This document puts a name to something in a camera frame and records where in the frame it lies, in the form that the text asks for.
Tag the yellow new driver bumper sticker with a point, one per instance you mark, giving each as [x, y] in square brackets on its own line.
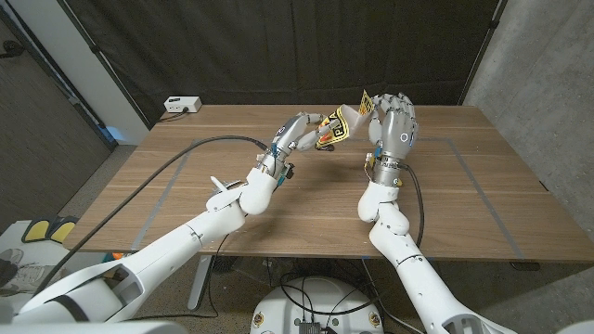
[341, 125]

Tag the grey table leg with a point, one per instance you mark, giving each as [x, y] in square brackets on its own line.
[443, 297]
[200, 283]

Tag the yellow foot pedal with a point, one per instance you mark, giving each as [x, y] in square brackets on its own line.
[64, 230]
[36, 230]

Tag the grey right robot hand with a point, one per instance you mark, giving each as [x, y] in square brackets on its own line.
[396, 132]

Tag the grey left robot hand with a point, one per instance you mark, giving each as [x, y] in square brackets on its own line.
[290, 132]

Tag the black backdrop stand pole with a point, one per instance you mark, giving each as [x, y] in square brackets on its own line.
[485, 46]
[107, 65]

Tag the white power outlet box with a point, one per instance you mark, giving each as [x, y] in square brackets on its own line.
[182, 104]

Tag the black backdrop curtain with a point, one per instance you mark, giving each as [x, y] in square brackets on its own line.
[371, 46]

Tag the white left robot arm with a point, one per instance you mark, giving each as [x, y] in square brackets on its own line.
[176, 246]

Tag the white toy plane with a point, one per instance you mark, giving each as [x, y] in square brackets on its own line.
[218, 184]

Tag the white sneaker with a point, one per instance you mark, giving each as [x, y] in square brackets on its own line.
[32, 276]
[11, 255]

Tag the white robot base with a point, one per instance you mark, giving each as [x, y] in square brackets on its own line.
[320, 306]

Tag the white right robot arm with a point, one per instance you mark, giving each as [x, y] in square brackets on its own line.
[417, 278]

